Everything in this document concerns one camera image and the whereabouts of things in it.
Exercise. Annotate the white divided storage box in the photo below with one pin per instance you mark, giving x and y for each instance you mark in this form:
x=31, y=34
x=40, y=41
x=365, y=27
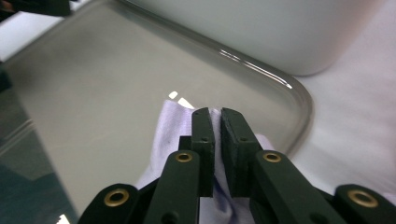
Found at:
x=249, y=31

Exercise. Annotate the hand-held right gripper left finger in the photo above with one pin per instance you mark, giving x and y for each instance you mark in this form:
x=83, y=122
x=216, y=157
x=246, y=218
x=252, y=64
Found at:
x=204, y=155

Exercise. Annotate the purple sock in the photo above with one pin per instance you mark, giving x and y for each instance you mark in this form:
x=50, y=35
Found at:
x=169, y=133

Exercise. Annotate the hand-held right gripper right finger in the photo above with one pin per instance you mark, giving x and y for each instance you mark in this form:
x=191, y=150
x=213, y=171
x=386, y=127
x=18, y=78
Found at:
x=238, y=155

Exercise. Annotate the metal tray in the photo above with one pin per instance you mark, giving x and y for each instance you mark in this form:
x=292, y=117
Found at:
x=93, y=93

